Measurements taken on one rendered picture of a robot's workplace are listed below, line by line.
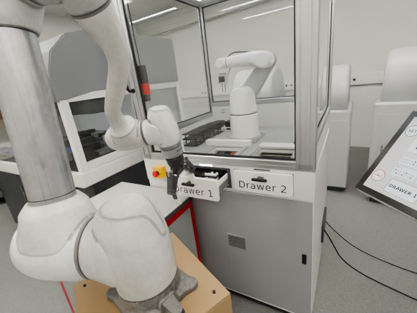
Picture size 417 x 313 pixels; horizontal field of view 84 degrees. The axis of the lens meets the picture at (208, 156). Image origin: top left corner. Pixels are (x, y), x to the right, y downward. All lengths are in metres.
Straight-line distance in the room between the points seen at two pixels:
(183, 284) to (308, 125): 0.74
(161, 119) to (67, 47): 0.98
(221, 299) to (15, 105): 0.63
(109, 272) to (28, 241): 0.20
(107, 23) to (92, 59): 1.16
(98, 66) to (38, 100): 1.21
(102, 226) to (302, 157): 0.83
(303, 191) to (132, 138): 0.77
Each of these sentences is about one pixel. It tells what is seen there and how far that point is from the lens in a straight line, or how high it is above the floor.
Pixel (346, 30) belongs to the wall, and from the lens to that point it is 4.21.
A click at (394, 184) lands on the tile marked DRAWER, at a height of 1.01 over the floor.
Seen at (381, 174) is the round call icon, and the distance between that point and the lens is 0.94.
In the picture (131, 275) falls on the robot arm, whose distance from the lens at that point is 0.58.
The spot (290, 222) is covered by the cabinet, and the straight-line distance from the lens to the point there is 1.24.
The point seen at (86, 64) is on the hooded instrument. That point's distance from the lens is 1.77.
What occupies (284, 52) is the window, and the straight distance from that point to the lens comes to 1.05.
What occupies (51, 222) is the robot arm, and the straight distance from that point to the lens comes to 0.63.
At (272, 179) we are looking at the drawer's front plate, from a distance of 1.13.
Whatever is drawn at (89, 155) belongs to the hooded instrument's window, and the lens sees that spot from 1.74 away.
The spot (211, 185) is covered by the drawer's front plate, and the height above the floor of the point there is 0.90.
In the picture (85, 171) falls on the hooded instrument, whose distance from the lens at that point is 1.73.
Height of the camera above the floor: 1.38
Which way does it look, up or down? 18 degrees down
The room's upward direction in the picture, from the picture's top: 7 degrees counter-clockwise
